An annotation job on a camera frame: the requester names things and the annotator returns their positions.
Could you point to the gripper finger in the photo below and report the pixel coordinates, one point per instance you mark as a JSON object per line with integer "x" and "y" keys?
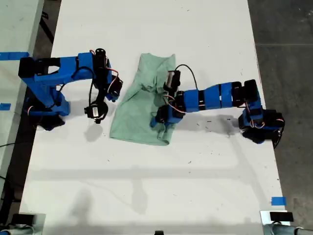
{"x": 111, "y": 98}
{"x": 154, "y": 122}
{"x": 166, "y": 125}

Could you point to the pale green T-shirt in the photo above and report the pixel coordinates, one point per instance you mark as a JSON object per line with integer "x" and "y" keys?
{"x": 132, "y": 122}

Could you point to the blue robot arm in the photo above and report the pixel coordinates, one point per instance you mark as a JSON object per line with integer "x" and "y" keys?
{"x": 212, "y": 98}
{"x": 66, "y": 68}

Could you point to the black metal strut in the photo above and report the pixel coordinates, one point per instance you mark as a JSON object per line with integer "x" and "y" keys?
{"x": 47, "y": 30}

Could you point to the small blue tape strip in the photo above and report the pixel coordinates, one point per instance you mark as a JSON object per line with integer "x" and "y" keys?
{"x": 5, "y": 107}

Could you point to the black block at table edge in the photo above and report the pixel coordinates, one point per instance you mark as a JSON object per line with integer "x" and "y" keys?
{"x": 159, "y": 232}

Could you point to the long blue tape strip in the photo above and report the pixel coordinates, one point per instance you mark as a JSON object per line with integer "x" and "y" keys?
{"x": 9, "y": 55}

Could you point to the pale grey side table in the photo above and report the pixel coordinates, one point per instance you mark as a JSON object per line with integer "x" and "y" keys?
{"x": 14, "y": 24}

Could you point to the square blue tape piece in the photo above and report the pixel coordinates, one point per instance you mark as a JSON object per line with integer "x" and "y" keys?
{"x": 278, "y": 201}

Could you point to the small black box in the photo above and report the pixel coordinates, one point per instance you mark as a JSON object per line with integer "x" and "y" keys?
{"x": 23, "y": 219}
{"x": 281, "y": 217}

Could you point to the grey clamp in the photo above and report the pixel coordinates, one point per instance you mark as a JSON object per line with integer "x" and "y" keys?
{"x": 281, "y": 230}
{"x": 22, "y": 231}

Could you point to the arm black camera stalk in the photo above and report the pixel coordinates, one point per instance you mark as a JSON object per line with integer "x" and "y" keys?
{"x": 174, "y": 91}
{"x": 100, "y": 98}

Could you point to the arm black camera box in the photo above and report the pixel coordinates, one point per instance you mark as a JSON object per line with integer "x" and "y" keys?
{"x": 95, "y": 112}
{"x": 172, "y": 78}

